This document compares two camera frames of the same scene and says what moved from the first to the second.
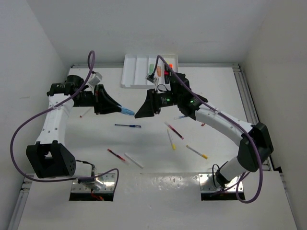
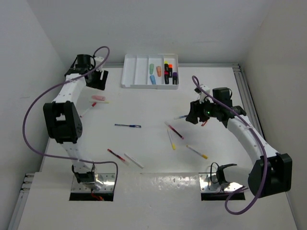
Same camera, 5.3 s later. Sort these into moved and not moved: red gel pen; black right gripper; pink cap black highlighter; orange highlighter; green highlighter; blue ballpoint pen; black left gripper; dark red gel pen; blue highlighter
Moved: black right gripper; black left gripper; blue highlighter
Not moved: pink cap black highlighter; green highlighter; red gel pen; dark red gel pen; orange highlighter; blue ballpoint pen
